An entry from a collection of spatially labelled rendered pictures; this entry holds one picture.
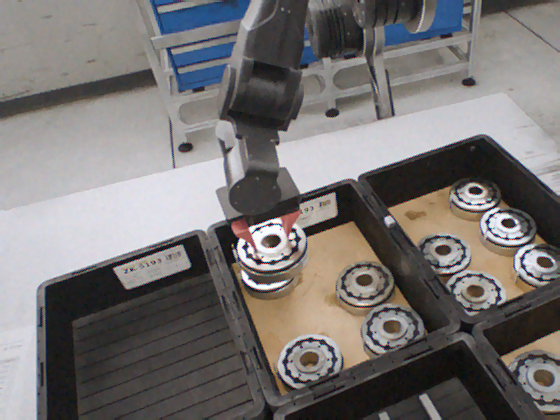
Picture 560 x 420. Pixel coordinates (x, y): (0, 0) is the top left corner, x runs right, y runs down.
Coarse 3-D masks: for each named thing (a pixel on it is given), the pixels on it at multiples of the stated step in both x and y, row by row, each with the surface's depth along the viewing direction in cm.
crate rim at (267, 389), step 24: (312, 192) 98; (360, 192) 97; (216, 240) 91; (408, 264) 84; (432, 288) 80; (240, 312) 80; (432, 336) 74; (384, 360) 72; (264, 384) 71; (312, 384) 70
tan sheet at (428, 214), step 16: (448, 192) 110; (400, 208) 108; (416, 208) 107; (432, 208) 107; (448, 208) 106; (400, 224) 104; (416, 224) 104; (432, 224) 103; (448, 224) 103; (464, 224) 103; (416, 240) 101; (464, 240) 100; (480, 256) 96; (496, 256) 96; (496, 272) 93; (512, 288) 91
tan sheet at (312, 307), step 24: (312, 240) 103; (336, 240) 103; (360, 240) 102; (240, 264) 100; (312, 264) 99; (336, 264) 98; (312, 288) 95; (264, 312) 92; (288, 312) 91; (312, 312) 91; (336, 312) 90; (264, 336) 88; (288, 336) 88; (336, 336) 87; (360, 336) 87; (360, 360) 83
